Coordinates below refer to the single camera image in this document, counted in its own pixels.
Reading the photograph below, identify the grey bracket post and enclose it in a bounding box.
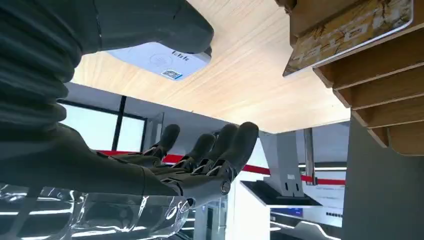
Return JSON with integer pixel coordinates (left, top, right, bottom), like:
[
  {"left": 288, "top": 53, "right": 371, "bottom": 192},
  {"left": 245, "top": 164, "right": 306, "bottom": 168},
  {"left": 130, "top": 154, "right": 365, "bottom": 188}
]
[{"left": 258, "top": 127, "right": 319, "bottom": 199}]

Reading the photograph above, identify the grey desk side panel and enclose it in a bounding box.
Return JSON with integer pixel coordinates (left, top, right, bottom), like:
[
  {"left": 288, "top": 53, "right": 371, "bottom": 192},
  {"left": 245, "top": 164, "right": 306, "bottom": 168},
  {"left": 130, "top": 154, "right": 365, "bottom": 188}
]
[{"left": 341, "top": 115, "right": 424, "bottom": 240}]

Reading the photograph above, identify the yellow printed card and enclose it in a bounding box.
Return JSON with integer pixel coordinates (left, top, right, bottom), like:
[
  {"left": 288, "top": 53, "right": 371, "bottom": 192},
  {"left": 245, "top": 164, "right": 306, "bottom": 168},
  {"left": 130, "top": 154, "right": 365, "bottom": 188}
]
[{"left": 282, "top": 0, "right": 415, "bottom": 78}]

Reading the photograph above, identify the white card reader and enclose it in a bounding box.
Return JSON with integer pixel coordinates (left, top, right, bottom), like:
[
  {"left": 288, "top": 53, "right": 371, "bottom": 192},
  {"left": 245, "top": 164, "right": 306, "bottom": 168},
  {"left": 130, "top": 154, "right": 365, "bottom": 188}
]
[{"left": 107, "top": 41, "right": 213, "bottom": 82}]

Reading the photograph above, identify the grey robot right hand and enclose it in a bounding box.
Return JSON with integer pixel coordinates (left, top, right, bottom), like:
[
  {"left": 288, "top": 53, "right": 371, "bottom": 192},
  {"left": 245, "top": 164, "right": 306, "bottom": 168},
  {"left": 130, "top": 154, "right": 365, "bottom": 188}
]
[{"left": 0, "top": 0, "right": 260, "bottom": 209}]

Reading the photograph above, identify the wooden card box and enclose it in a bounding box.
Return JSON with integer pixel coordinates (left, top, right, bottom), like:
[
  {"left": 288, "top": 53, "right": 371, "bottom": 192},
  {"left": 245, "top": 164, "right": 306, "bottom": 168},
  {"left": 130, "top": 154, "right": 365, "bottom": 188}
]
[{"left": 274, "top": 0, "right": 424, "bottom": 157}]

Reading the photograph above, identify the black window frame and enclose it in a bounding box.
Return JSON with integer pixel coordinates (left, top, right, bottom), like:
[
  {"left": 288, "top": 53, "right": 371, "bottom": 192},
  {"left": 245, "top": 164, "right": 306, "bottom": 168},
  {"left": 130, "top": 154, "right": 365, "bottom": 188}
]
[{"left": 57, "top": 96, "right": 148, "bottom": 153}]

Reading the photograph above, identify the black topped white counter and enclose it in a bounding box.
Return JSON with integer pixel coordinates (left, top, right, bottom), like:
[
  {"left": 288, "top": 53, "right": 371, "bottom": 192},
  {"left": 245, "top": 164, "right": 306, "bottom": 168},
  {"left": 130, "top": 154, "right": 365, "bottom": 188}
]
[{"left": 231, "top": 180, "right": 345, "bottom": 240}]

